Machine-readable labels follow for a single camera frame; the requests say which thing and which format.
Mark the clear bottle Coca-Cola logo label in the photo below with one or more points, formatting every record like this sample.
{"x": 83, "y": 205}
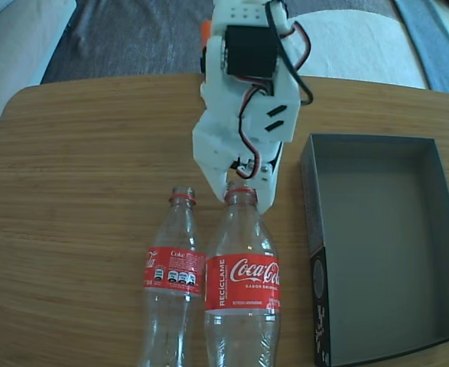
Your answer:
{"x": 243, "y": 283}

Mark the clear bottle Coke nutrition label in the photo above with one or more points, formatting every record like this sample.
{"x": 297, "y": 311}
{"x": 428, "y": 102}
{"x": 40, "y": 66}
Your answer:
{"x": 170, "y": 275}

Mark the grey cardboard box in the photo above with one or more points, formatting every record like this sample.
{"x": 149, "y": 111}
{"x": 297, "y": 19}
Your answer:
{"x": 381, "y": 229}

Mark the orange black clamp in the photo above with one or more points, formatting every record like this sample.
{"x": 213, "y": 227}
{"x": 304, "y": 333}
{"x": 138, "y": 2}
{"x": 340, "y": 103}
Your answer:
{"x": 205, "y": 28}

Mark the grey rug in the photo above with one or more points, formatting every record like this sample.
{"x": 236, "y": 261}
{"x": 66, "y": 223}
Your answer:
{"x": 132, "y": 38}

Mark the white cloth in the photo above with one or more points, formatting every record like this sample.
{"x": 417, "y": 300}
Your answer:
{"x": 354, "y": 49}

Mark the beige sofa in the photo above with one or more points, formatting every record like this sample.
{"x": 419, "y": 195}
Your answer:
{"x": 10, "y": 57}

